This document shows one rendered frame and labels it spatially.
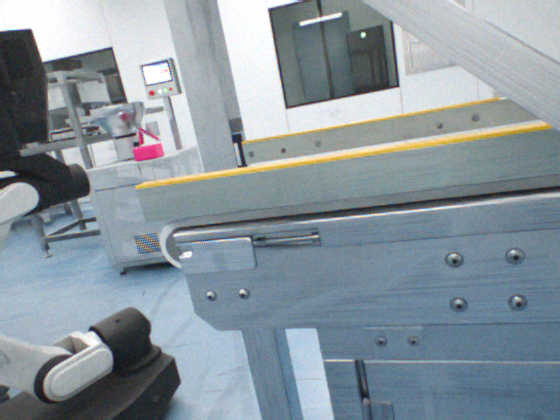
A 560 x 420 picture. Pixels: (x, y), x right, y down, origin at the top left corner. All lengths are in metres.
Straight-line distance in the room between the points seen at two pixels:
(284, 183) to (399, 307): 0.14
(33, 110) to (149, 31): 4.61
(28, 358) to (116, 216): 1.68
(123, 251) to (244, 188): 2.79
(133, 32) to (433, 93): 3.71
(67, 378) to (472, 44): 1.42
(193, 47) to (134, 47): 5.32
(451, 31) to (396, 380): 0.32
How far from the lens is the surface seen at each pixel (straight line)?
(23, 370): 1.52
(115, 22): 6.10
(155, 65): 3.20
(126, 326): 1.61
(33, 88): 1.37
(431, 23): 0.28
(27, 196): 1.40
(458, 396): 0.47
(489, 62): 0.26
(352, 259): 0.35
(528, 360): 0.45
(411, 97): 5.43
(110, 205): 3.05
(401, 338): 0.42
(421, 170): 0.32
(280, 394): 0.82
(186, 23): 0.67
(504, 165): 0.33
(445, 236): 0.33
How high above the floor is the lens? 0.97
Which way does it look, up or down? 14 degrees down
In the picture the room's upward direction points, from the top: 11 degrees counter-clockwise
